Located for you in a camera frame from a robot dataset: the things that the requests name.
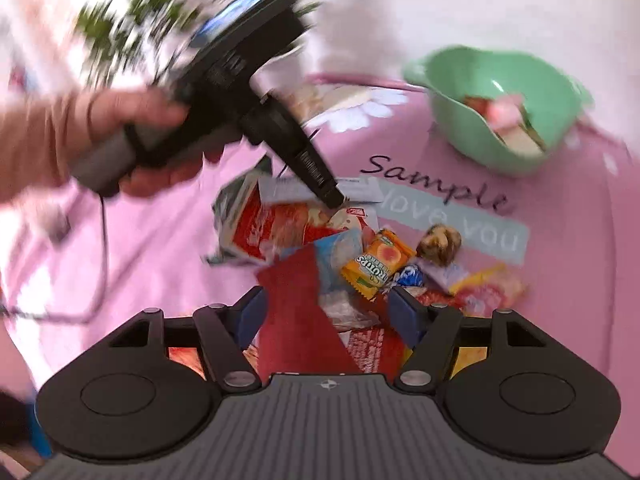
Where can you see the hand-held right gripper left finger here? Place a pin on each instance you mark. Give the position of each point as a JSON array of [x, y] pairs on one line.
[[252, 312]]

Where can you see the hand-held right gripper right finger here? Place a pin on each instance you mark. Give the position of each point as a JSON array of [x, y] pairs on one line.
[[404, 317]]

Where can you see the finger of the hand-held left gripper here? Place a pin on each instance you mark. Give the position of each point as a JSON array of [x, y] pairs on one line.
[[305, 157]]

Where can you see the dark red snack packet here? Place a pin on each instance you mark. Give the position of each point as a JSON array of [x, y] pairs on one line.
[[300, 310]]

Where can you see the light blue snack packet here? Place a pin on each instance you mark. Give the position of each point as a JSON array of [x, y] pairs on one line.
[[341, 255]]

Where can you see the green plastic bowl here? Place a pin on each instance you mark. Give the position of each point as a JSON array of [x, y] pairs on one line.
[[450, 105]]

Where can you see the person's left forearm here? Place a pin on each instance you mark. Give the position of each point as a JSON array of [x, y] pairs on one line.
[[40, 145]]

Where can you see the person's left hand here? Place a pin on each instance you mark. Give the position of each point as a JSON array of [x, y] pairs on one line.
[[145, 105]]

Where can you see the blue foil candy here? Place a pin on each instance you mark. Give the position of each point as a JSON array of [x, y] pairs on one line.
[[410, 276]]

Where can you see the red printed snack packet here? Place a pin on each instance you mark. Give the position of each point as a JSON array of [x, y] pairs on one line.
[[372, 352]]

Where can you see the clear plastic snack wrapper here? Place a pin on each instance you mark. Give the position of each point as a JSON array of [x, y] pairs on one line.
[[346, 311]]

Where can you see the white purple candy wrapper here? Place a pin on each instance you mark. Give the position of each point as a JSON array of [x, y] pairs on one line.
[[445, 275]]

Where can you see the orange candy packet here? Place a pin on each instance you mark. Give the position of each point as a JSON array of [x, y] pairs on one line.
[[376, 262]]

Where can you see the cream round coaster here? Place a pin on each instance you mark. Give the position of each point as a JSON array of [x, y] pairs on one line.
[[327, 99]]

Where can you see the white paper packet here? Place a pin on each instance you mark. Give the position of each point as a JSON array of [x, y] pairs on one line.
[[361, 189]]

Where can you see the gold wrapped chocolate ball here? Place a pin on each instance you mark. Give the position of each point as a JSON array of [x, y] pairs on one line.
[[438, 242]]

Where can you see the red and white snack packet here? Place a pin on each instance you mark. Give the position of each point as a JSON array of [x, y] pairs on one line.
[[265, 230]]

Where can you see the yellow and red snack packet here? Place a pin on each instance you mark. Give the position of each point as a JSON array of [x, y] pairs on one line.
[[495, 290]]

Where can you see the potted plant in white pot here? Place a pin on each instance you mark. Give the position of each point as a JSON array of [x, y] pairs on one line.
[[130, 25]]

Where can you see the pink printed tablecloth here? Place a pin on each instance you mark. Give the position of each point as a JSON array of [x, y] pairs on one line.
[[150, 260]]

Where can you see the pink snack packet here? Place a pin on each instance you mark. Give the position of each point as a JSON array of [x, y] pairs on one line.
[[495, 107]]

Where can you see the cream biscuit packet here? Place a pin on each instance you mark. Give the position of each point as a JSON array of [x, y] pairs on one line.
[[520, 141]]

